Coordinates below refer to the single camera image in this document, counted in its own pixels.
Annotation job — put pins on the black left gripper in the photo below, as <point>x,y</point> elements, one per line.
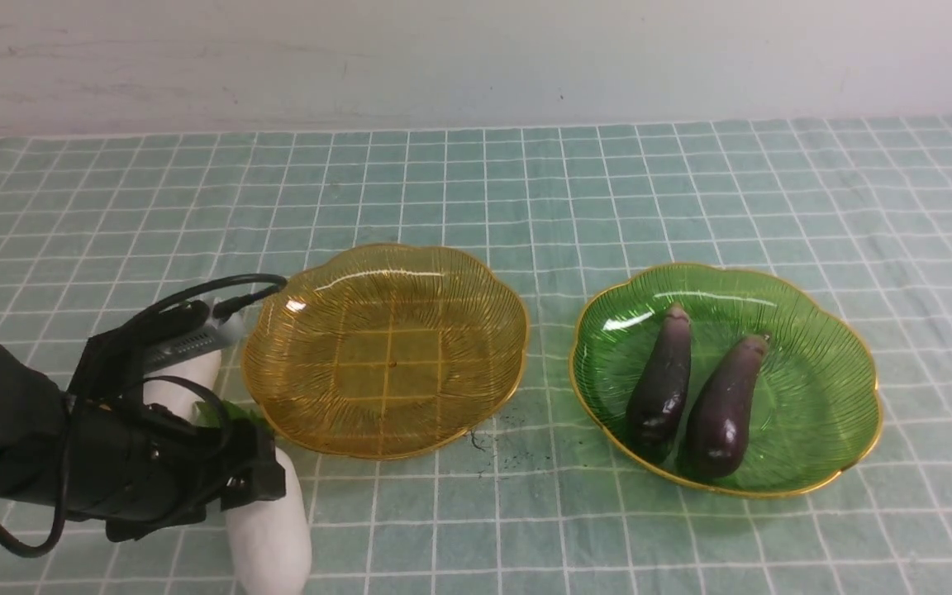
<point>150,470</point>

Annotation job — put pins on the purple eggplant with stem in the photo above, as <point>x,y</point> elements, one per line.
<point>657,404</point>

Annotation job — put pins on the green glass plate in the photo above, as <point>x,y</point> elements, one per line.
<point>816,408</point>

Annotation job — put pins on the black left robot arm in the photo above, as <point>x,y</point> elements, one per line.
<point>106,377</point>

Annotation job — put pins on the amber glass plate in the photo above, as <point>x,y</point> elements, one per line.
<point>386,351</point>

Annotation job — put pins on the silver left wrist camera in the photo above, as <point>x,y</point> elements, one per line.
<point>213,335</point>

